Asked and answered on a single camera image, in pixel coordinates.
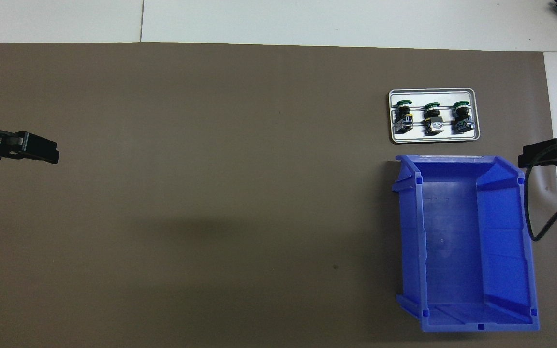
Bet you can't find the silver metal tray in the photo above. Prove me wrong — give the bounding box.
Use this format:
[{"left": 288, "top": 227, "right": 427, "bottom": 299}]
[{"left": 388, "top": 88, "right": 481, "bottom": 145}]

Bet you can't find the brown table mat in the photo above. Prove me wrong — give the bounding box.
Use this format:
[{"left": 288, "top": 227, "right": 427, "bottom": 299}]
[{"left": 0, "top": 42, "right": 557, "bottom": 348}]

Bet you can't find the blue plastic storage bin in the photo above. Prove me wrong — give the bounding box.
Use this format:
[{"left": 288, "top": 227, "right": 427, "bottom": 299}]
[{"left": 391, "top": 154, "right": 540, "bottom": 333}]

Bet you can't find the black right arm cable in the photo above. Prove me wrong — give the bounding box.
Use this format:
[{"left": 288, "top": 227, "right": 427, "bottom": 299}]
[{"left": 524, "top": 138, "right": 557, "bottom": 241}]

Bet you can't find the green push button switch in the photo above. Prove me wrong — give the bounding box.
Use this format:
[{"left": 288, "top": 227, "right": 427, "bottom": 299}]
[
  {"left": 394, "top": 98, "right": 413, "bottom": 134},
  {"left": 452, "top": 100, "right": 476, "bottom": 134},
  {"left": 423, "top": 101, "right": 446, "bottom": 136}
]

